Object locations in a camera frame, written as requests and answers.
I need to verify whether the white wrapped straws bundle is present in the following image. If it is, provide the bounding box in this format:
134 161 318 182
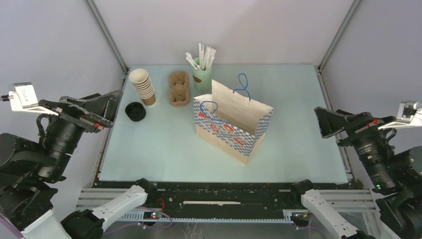
185 43 216 71

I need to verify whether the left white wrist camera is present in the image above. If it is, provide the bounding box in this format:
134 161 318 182
0 82 59 116

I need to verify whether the blue checkered paper bag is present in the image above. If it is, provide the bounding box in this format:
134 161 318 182
193 73 274 166

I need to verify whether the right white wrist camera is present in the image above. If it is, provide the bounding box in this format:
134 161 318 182
378 101 422 130

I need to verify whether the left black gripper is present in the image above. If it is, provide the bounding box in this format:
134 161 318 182
40 87 126 176

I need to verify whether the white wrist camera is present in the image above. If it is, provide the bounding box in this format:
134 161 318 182
0 82 59 116
378 101 422 130

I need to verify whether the stack of black lids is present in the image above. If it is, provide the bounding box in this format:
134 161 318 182
125 102 146 122

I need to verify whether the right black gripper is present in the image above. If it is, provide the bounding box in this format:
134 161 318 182
313 104 394 188

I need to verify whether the green straw holder cup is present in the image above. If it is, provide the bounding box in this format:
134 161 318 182
192 66 212 92

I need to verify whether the aluminium frame rail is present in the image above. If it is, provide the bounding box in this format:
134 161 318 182
76 188 376 224

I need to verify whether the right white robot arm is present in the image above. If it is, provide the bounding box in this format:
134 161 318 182
314 101 422 239

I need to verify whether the stack of paper cups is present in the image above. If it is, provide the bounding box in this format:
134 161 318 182
128 69 156 106

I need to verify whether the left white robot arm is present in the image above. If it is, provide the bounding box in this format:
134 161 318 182
0 91 157 239

